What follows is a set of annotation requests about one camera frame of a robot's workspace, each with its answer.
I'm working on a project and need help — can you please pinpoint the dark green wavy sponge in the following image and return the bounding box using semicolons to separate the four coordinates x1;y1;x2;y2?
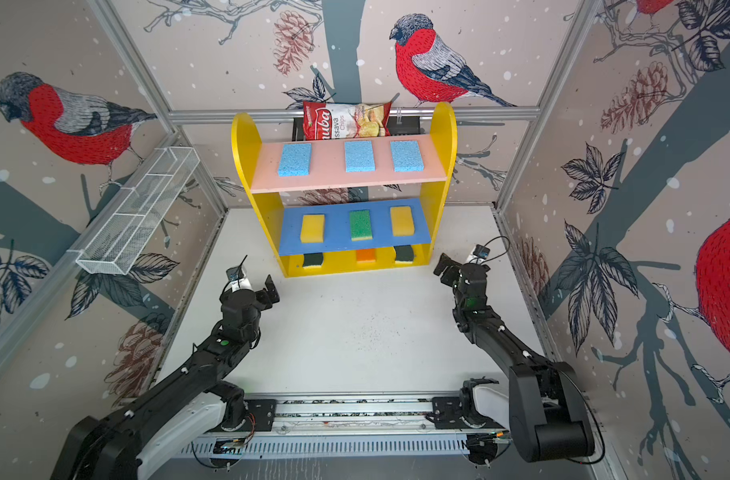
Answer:
303;253;324;268
394;245;415;264

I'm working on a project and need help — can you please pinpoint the yellow sponge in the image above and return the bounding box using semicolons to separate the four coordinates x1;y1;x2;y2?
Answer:
299;214;325;244
390;205;415;237

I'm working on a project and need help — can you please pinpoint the orange sponge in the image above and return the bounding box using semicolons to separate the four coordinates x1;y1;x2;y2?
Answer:
356;249;376;264

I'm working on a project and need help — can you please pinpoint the light blue sponge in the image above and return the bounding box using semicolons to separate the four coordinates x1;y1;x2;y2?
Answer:
344;141;376;173
277;143;312;177
390;140;424;173

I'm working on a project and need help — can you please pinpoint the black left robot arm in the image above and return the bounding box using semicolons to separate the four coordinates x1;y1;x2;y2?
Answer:
52;278;280;479

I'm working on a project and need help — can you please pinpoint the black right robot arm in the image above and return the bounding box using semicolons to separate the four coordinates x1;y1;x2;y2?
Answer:
434;254;595;463

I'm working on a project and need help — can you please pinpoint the yellow shelf unit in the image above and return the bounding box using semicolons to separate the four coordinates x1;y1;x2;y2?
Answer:
231;103;458;277

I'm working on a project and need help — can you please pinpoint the red cassava chips bag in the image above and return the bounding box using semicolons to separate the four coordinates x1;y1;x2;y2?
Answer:
302;102;392;140

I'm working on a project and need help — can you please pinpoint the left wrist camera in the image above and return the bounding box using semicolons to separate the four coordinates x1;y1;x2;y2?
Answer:
225;266;252;291

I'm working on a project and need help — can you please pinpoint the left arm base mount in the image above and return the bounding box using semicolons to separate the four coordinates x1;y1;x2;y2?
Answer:
206;382;278;433

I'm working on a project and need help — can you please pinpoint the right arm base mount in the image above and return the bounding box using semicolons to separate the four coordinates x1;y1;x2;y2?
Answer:
425;378;510;430

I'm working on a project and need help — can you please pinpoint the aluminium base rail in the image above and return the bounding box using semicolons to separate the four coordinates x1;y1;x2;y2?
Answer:
172;395;516;468

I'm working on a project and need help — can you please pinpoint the white mesh wall tray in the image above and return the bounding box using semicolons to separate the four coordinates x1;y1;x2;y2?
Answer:
76;146;200;275

